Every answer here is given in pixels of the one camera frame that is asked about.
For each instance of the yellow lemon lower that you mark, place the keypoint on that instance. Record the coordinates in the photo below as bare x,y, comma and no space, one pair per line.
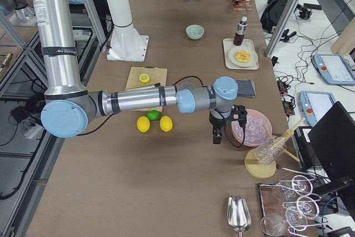
143,124

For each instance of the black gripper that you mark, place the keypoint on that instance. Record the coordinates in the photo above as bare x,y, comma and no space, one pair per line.
217,121

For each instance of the wooden cutting board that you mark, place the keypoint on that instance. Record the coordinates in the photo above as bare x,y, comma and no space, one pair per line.
157,75

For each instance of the teach pendant near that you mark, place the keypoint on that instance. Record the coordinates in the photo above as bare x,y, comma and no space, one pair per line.
315,105

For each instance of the glazed donut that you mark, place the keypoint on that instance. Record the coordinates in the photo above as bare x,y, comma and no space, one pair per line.
243,56

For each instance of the wine glass rack tray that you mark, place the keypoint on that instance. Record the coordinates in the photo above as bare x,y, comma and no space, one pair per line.
290,207

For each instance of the steel ice scoop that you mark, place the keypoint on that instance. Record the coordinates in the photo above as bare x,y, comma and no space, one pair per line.
238,215

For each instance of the grey folded cloth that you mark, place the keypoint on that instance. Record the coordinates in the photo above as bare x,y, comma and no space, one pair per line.
246,88

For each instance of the cream serving tray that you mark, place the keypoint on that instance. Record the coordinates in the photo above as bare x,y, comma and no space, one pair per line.
228,44

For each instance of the half lemon slice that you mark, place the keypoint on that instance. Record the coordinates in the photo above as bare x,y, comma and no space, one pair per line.
144,78

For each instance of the green lime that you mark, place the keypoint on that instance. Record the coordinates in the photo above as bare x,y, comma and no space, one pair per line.
153,115

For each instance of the black bag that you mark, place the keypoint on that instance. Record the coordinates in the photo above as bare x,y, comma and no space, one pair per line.
272,15

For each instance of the aluminium frame post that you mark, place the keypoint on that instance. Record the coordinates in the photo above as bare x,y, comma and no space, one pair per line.
288,10

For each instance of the dark tea bottle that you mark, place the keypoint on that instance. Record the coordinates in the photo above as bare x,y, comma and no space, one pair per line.
240,31

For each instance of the yellow lemon upper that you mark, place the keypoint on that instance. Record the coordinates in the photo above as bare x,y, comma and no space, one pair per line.
166,123

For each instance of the clear glass mug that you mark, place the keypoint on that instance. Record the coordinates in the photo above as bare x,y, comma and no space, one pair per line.
272,148

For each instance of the teach pendant far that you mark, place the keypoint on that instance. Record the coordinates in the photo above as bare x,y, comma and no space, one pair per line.
334,69

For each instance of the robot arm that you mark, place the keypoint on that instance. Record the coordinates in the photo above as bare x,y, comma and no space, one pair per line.
70,107

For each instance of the light green bowl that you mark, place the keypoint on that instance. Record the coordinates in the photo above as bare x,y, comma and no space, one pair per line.
194,27

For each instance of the pink bowl of ice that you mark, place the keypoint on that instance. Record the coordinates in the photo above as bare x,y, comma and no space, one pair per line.
255,132

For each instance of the yellow lemon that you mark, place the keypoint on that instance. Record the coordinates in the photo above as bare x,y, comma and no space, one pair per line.
166,123
143,124

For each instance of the teach pendant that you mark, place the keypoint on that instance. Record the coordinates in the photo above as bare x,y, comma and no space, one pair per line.
315,105
334,69

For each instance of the white plate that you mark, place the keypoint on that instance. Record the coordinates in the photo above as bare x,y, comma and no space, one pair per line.
251,63

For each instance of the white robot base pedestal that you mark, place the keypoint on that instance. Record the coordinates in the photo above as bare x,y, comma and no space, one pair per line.
126,43

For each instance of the black monitor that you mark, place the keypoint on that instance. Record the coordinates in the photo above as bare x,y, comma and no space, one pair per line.
332,140

